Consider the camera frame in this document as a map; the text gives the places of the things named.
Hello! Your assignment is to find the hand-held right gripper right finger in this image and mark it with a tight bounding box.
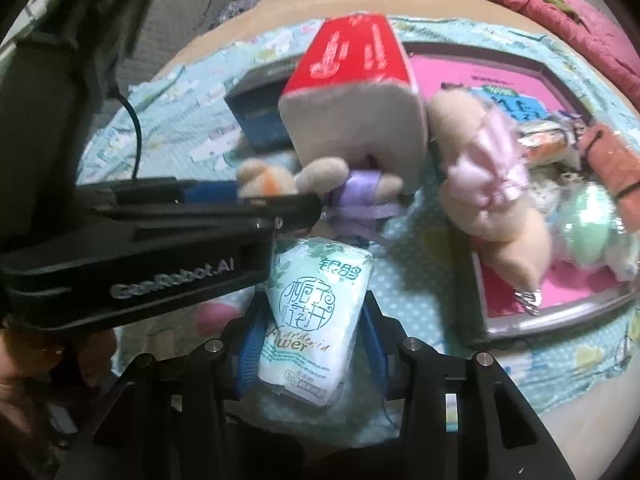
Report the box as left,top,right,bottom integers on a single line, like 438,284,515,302
360,290,576,480

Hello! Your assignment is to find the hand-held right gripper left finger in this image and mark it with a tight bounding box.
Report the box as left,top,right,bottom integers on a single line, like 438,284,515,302
52,292,273,480

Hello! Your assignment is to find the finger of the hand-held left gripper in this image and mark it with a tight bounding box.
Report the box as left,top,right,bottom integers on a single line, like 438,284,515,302
112,193,324,256
75,177,246,206

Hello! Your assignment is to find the plush bear with purple ribbon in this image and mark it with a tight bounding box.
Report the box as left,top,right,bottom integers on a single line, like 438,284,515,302
236,155,406,241

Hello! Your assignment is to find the large green flower tissue pack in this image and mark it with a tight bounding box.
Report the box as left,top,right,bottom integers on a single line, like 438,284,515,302
257,237,376,396

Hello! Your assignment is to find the plush bear with pink ribbon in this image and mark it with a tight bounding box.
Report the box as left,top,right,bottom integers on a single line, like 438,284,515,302
427,85,553,317

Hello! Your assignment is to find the dark framed pink tray box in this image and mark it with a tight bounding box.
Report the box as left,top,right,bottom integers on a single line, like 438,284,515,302
400,42,640,343

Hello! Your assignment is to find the green puff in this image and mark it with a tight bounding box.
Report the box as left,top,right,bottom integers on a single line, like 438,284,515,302
557,182,628,273

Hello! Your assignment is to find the small tissue pack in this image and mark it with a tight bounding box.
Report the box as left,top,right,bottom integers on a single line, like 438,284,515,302
515,110,586,166

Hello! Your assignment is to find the pink plush rabbit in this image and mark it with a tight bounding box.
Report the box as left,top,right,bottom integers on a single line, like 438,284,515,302
575,122,640,211

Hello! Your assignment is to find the person's left hand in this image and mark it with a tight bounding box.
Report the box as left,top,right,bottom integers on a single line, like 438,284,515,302
0,330,116,413

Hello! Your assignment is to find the blue cartoon cat printed blanket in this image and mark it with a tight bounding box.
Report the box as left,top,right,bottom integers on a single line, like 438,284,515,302
75,15,640,446

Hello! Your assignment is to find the black box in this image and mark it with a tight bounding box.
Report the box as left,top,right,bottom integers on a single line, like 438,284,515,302
223,60,311,153

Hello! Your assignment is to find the red tissue box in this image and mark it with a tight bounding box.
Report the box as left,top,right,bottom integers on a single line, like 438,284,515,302
277,14,428,196

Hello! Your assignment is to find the grey quilted sofa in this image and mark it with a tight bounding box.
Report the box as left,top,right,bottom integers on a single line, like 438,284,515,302
100,0,226,121

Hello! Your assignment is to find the dark floral cloth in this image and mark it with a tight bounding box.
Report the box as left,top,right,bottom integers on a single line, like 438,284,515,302
215,0,261,26

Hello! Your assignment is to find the beige bed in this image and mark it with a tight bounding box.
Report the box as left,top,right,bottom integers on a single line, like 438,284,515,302
150,0,640,480

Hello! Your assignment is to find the pink quilt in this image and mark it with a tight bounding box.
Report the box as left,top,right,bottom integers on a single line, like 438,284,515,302
445,0,640,106

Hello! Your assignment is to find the black cable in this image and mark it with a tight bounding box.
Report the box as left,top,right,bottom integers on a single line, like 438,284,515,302
114,86,145,182

